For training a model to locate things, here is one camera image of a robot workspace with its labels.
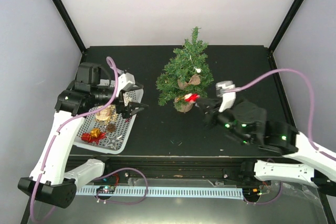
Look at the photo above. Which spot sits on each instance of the white perforated plastic basket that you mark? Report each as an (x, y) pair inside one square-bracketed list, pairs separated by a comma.
[(123, 127)]

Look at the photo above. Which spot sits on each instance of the left black frame post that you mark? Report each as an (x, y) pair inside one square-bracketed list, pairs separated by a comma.
[(69, 24)]

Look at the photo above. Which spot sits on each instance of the black frame post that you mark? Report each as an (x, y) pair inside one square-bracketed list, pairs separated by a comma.
[(69, 24), (295, 6)]

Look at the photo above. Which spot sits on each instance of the brown burlap bow ornament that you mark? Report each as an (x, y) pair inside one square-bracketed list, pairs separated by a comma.
[(194, 80)]

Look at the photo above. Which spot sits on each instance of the gold gift box ornament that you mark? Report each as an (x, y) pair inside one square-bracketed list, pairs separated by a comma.
[(95, 132)]

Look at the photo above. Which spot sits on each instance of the red santa ornament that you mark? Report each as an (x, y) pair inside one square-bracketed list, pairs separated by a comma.
[(190, 98)]

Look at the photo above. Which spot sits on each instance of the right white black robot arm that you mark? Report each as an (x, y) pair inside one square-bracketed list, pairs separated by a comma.
[(248, 125)]

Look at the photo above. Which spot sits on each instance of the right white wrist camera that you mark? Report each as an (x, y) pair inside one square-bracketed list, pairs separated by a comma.
[(226, 97)]

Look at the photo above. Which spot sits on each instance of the right black frame post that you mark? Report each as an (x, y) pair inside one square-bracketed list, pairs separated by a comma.
[(295, 6)]

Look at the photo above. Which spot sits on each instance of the white snowflake ornament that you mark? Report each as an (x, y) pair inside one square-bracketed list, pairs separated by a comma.
[(126, 99)]

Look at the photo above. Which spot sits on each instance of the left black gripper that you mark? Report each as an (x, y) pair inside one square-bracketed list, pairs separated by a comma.
[(126, 110)]

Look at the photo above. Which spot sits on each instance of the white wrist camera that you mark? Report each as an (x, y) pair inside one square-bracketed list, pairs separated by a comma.
[(125, 82), (226, 97)]

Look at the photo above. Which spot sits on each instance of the silver star ornament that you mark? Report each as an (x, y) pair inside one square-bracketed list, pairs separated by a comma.
[(113, 142)]

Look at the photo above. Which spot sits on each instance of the white slotted cable duct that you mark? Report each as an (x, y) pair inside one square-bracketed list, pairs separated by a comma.
[(180, 192)]

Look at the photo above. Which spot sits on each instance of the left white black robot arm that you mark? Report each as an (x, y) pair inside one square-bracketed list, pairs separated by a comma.
[(85, 96)]

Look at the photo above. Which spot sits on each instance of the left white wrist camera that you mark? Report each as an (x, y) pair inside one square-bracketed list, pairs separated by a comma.
[(125, 82)]

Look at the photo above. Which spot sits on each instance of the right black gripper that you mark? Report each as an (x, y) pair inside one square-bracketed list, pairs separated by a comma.
[(208, 114)]

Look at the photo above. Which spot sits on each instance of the brown pine cone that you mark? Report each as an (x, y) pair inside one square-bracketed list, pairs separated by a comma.
[(111, 128)]

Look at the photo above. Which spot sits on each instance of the small green christmas tree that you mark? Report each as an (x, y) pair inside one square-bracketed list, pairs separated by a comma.
[(190, 59)]

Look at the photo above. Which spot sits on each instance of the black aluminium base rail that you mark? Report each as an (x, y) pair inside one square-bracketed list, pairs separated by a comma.
[(170, 169)]

